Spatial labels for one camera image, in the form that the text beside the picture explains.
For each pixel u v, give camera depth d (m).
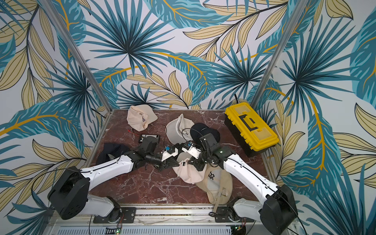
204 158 0.66
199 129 1.01
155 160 0.69
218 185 0.83
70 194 0.42
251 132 0.86
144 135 1.03
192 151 0.69
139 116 1.10
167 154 0.69
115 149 0.89
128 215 0.74
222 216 0.74
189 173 0.79
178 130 1.03
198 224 0.72
